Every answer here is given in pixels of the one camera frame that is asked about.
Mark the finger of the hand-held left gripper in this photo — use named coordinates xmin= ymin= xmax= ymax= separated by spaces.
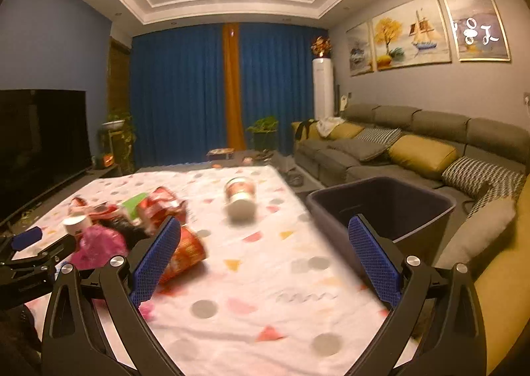
xmin=0 ymin=226 xmax=44 ymax=261
xmin=0 ymin=234 xmax=78 ymax=283

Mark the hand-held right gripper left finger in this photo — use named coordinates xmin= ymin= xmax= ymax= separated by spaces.
xmin=41 ymin=215 xmax=185 ymax=376

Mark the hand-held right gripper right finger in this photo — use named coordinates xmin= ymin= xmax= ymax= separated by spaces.
xmin=347 ymin=214 xmax=487 ymax=376

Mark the red cylindrical can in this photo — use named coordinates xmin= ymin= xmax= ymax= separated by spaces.
xmin=159 ymin=226 xmax=208 ymax=285

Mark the black plastic bag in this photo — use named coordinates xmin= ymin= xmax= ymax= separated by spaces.
xmin=103 ymin=219 xmax=150 ymax=253

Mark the dark plastic bin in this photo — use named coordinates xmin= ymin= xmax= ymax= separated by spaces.
xmin=305 ymin=176 xmax=457 ymax=277

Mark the white red-print paper cup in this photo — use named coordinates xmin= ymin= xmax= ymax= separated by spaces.
xmin=224 ymin=177 xmax=258 ymax=223

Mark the plain white cup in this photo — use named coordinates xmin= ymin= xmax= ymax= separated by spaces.
xmin=63 ymin=214 xmax=94 ymax=238

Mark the pink plastic bag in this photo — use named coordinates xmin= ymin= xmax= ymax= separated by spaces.
xmin=70 ymin=225 xmax=130 ymax=271

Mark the green textured cloth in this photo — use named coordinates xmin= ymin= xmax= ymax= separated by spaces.
xmin=121 ymin=192 xmax=150 ymax=221

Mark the red white snack packet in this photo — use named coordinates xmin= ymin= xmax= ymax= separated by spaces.
xmin=68 ymin=196 xmax=121 ymax=221

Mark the grey television cabinet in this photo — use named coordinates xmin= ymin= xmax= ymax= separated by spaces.
xmin=0 ymin=164 xmax=122 ymax=232

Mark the black television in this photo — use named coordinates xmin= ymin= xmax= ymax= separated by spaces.
xmin=0 ymin=89 xmax=92 ymax=221

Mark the white printed blanket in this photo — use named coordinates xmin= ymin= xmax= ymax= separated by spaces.
xmin=8 ymin=165 xmax=419 ymax=376

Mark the beige cushion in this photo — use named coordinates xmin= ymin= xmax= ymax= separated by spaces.
xmin=435 ymin=198 xmax=518 ymax=269

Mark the grey cushion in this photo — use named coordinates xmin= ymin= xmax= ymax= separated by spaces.
xmin=331 ymin=139 xmax=388 ymax=162

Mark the patterned stool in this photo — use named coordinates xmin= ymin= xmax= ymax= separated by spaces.
xmin=206 ymin=147 xmax=236 ymax=162

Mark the yellow cushion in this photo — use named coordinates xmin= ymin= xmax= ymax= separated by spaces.
xmin=329 ymin=123 xmax=365 ymax=140
xmin=389 ymin=135 xmax=460 ymax=180

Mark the striped cushion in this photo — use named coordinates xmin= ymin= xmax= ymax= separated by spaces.
xmin=356 ymin=128 xmax=402 ymax=149
xmin=442 ymin=156 xmax=526 ymax=219

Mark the trailing plant on stand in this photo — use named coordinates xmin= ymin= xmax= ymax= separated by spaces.
xmin=97 ymin=110 xmax=137 ymax=173

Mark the white cloth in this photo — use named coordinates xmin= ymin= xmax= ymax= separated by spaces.
xmin=317 ymin=116 xmax=346 ymax=138

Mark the black cloth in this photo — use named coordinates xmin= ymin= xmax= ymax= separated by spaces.
xmin=296 ymin=120 xmax=318 ymax=140

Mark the grey sofa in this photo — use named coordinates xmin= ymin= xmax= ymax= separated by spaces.
xmin=292 ymin=103 xmax=530 ymax=376

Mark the potted plant green pot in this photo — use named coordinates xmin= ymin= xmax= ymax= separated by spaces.
xmin=246 ymin=116 xmax=279 ymax=152

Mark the blue curtain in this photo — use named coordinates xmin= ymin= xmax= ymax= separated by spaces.
xmin=130 ymin=23 xmax=332 ymax=170

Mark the white standing air conditioner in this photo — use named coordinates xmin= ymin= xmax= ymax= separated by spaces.
xmin=312 ymin=58 xmax=335 ymax=120

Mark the orange curtain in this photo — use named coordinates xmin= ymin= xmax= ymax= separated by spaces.
xmin=222 ymin=24 xmax=248 ymax=150

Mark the small landscape painting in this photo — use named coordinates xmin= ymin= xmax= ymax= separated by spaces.
xmin=345 ymin=22 xmax=375 ymax=77

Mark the flower ornament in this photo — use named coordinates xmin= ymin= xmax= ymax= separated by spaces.
xmin=310 ymin=35 xmax=332 ymax=59

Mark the sailboat painting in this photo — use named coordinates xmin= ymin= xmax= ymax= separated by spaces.
xmin=371 ymin=0 xmax=453 ymax=71

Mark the gold-framed painting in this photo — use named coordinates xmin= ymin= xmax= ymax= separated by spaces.
xmin=440 ymin=0 xmax=511 ymax=62

